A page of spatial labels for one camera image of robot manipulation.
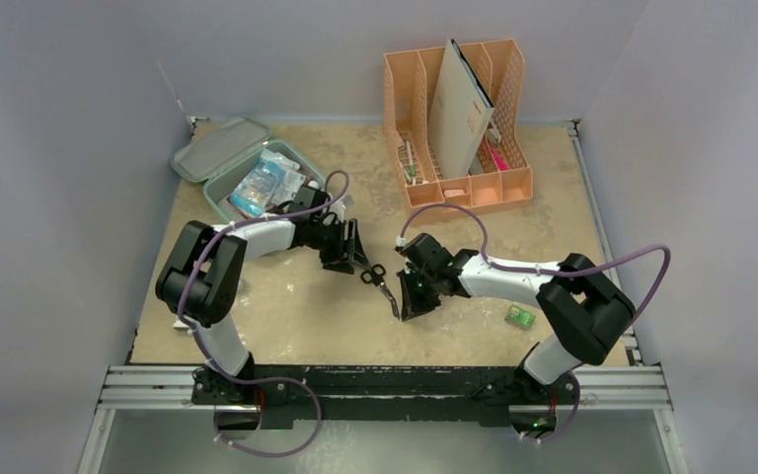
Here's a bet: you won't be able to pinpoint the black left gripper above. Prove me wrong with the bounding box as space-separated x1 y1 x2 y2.
307 219 369 275

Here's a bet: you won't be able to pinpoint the black handled scissors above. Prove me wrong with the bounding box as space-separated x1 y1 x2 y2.
360 264 401 320

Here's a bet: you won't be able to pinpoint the clear bag alcohol pads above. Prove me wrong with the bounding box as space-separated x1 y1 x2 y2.
268 170 307 207

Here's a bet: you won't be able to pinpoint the small green box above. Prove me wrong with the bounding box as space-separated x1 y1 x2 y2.
505 304 536 330

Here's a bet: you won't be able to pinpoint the blue wet wipes pack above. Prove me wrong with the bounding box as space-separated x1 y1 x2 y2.
228 159 288 218

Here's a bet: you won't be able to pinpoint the white blue mask packet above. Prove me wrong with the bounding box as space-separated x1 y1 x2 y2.
260 148 300 171

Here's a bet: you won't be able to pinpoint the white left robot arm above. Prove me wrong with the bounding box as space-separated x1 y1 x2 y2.
155 186 372 404

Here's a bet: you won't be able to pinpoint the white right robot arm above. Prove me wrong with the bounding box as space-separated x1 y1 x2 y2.
396 233 636 402

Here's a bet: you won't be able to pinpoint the green medicine case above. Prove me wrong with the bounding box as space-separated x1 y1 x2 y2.
170 117 327 222

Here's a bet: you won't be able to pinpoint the peach desk file organizer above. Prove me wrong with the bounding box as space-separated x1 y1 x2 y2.
383 39 533 224

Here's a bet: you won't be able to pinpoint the pink item in organizer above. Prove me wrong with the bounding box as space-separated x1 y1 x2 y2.
488 143 510 172

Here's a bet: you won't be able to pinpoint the beige folder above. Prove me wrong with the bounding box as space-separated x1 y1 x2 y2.
427 39 495 180

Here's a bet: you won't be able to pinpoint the blue white stapler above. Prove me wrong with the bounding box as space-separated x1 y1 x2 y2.
173 320 190 331

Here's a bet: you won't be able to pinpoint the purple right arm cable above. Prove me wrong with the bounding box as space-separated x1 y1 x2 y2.
397 202 672 329

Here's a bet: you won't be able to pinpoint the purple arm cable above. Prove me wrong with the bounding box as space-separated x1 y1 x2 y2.
177 170 350 457
397 202 672 329

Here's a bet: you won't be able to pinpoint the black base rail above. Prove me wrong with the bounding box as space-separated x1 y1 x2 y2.
191 363 578 435

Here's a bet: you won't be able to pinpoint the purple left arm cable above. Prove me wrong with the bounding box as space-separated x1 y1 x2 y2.
177 170 350 457

